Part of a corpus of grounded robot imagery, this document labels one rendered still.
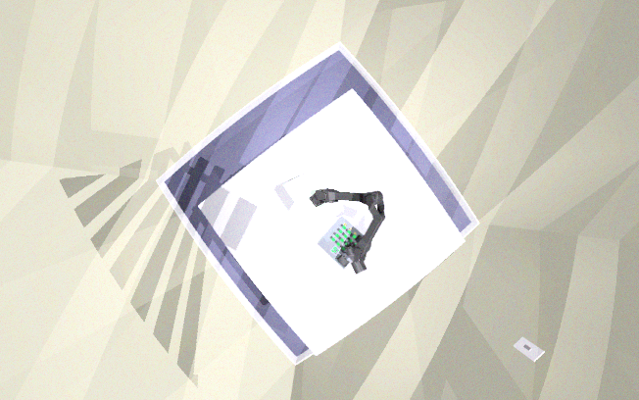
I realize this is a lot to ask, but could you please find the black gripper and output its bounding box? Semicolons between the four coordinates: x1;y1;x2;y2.
337;236;362;267

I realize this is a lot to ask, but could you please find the grey switch panel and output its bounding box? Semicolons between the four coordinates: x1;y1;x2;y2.
317;216;363;269

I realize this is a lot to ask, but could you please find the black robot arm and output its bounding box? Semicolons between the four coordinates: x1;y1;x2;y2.
309;188;386;275

